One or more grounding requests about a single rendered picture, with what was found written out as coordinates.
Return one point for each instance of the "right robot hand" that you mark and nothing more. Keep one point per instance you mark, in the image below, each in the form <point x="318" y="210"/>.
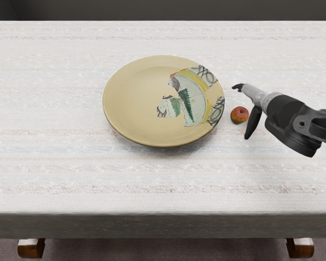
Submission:
<point x="254" y="93"/>

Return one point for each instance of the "beige patterned plate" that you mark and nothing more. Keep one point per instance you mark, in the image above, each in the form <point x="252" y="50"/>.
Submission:
<point x="141" y="103"/>

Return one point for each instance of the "small red apple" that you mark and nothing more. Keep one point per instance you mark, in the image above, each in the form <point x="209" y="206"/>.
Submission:
<point x="239" y="115"/>

